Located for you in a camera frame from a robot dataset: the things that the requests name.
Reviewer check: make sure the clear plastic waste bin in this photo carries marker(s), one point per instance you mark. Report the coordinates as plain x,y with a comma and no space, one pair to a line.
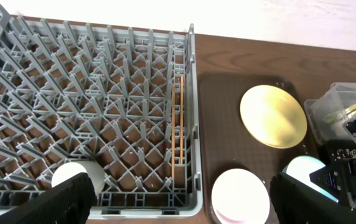
340,96

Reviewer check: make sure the black rectangular tray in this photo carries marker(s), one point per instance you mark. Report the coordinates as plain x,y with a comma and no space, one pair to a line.
336,150

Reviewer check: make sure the dark brown serving tray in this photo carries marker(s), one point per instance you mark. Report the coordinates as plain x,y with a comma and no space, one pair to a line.
224,141

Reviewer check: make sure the grey plastic dishwasher rack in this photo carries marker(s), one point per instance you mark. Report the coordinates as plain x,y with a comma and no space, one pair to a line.
85,93

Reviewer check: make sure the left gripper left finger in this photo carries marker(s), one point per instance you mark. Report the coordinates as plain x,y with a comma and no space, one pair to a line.
67,202

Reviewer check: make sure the yellow plate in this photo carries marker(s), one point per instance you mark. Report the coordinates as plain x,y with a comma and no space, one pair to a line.
273,116

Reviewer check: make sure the green orange snack wrapper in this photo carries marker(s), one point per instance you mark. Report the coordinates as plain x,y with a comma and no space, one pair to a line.
340,115

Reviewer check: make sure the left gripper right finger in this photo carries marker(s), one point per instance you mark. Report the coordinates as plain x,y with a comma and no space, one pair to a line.
295,202

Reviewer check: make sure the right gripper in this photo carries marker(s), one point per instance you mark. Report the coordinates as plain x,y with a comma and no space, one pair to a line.
338,179

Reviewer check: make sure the light blue bowl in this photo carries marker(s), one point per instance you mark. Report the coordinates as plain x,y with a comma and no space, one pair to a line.
301,167

